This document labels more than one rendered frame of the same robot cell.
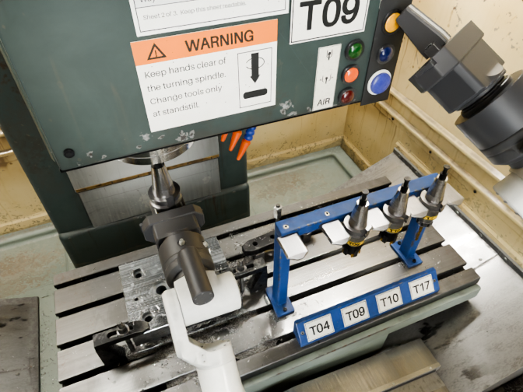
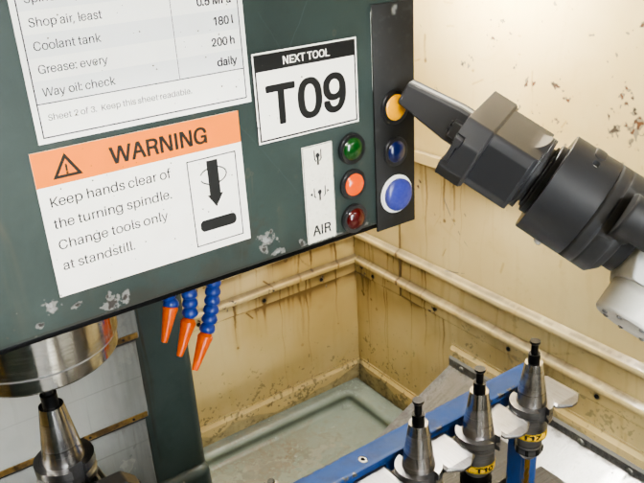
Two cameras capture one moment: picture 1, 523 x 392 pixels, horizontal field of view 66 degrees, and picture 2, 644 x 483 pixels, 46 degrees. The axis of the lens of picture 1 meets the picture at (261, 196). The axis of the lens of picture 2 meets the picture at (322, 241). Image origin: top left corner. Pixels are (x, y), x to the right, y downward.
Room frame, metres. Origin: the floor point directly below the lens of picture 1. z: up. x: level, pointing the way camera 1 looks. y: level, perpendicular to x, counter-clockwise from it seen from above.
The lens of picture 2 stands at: (-0.12, 0.04, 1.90)
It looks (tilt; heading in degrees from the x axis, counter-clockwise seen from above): 24 degrees down; 349
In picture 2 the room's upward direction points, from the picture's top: 3 degrees counter-clockwise
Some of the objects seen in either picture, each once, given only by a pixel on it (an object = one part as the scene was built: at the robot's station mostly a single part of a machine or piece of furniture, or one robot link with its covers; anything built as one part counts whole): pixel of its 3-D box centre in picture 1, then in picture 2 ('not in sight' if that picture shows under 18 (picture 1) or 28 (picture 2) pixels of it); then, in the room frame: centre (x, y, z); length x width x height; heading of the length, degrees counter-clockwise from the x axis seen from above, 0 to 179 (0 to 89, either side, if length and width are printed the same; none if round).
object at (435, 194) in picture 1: (437, 187); (532, 380); (0.71, -0.43, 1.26); 0.04 x 0.04 x 0.07
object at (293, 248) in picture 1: (293, 247); not in sight; (0.56, -0.07, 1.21); 0.07 x 0.05 x 0.01; 22
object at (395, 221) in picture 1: (395, 213); (477, 437); (0.67, -0.33, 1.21); 0.06 x 0.06 x 0.03
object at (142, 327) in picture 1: (123, 337); not in sight; (0.46, 0.34, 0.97); 0.13 x 0.03 x 0.15; 112
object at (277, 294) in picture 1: (281, 271); not in sight; (0.61, -0.05, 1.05); 0.10 x 0.05 x 0.30; 22
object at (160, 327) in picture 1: (179, 286); not in sight; (0.62, 0.23, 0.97); 0.29 x 0.23 x 0.05; 112
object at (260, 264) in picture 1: (243, 275); not in sight; (0.65, 0.05, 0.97); 0.13 x 0.03 x 0.15; 112
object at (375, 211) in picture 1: (376, 219); (448, 454); (0.65, -0.28, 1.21); 0.07 x 0.05 x 0.01; 22
